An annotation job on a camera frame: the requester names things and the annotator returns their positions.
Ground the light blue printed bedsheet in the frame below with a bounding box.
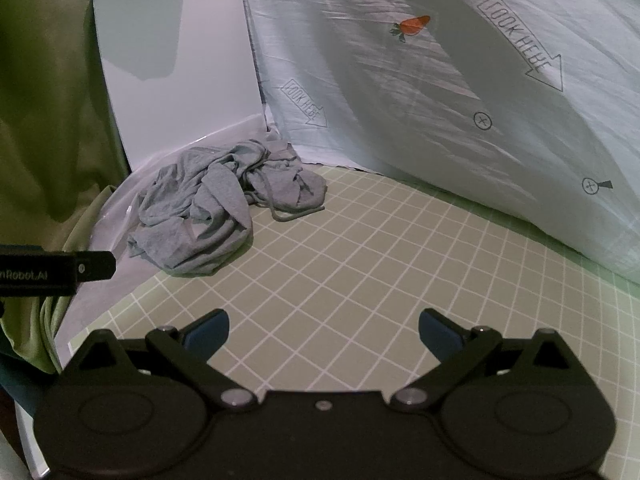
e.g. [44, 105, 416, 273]
[245, 0, 639, 280]

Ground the green grid cutting mat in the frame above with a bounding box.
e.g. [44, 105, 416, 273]
[56, 167, 639, 479]

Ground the grey zip hoodie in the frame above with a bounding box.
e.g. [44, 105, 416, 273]
[127, 140, 328, 276]

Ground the olive green cloth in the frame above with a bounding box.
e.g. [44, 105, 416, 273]
[0, 0, 132, 376]

